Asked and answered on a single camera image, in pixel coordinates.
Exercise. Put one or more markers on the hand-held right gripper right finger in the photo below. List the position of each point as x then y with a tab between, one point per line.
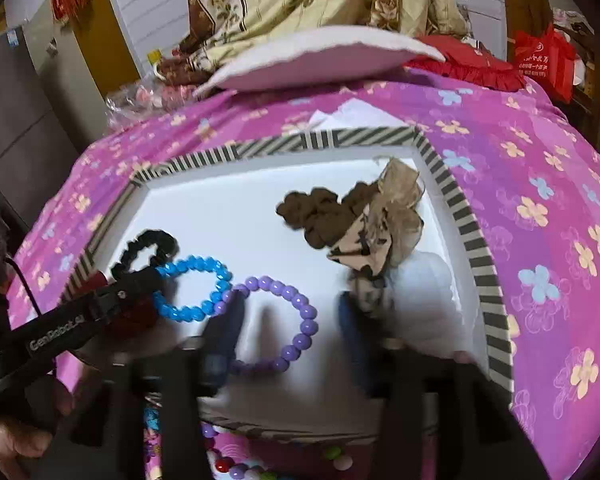
352	330

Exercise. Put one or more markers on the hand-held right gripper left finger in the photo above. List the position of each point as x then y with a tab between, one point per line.
227	325

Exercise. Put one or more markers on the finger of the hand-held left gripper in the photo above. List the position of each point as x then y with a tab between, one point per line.
137	282

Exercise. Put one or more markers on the red satin bow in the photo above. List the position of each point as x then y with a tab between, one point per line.
135	317

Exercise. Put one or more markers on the black scrunchie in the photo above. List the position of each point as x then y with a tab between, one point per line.
155	237

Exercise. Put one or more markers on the light blue fluffy scrunchie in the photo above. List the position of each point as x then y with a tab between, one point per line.
430	280

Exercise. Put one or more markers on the striped cardboard box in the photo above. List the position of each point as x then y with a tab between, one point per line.
470	240

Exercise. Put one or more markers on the person's left hand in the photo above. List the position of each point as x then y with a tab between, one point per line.
10	445

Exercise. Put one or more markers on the clear plastic bag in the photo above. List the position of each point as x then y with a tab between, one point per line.
140	97

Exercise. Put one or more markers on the grey cabinet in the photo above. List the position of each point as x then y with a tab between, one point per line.
20	110

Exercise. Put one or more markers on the white paper sheet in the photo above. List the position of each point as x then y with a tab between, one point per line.
345	115

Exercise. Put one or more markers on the pink floral bedsheet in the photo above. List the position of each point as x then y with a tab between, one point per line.
530	160

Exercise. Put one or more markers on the white pillow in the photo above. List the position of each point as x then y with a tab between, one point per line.
305	60

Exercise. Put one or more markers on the red ruffled cushion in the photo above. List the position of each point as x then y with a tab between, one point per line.
460	55

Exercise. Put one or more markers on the red shopping bag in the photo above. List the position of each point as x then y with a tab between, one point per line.
540	60

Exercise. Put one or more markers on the wooden shelf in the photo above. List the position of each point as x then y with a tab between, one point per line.
595	90

